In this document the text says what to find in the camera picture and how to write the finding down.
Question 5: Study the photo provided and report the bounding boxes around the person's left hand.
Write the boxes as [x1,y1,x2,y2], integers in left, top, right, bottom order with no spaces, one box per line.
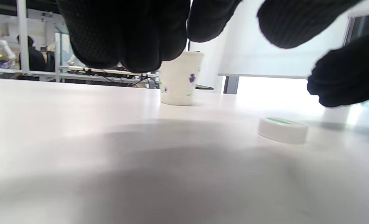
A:
[56,0,363,74]

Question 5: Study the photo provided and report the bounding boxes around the person's right hand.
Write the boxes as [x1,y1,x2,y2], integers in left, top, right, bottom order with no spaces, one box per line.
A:
[307,30,369,108]

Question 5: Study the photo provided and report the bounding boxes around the white plastic container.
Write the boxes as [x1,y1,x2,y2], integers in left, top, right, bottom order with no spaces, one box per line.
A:
[323,105,352,125]

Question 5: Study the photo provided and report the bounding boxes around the white paper cup purple flowers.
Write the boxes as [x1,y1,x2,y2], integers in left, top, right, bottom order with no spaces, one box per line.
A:
[159,51,205,106]

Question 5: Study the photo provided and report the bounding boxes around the white roller blind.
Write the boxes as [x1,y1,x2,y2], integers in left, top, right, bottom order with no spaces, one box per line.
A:
[218,0,350,79]

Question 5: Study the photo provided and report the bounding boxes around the white round lid green top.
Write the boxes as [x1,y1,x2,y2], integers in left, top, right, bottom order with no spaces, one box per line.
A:
[258,117,309,145]

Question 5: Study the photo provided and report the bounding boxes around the white workbench with cables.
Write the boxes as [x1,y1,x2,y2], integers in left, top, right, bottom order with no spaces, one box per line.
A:
[57,64,160,89]

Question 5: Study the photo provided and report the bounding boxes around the white metal post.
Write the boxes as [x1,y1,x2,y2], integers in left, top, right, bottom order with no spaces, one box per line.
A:
[16,0,30,74]

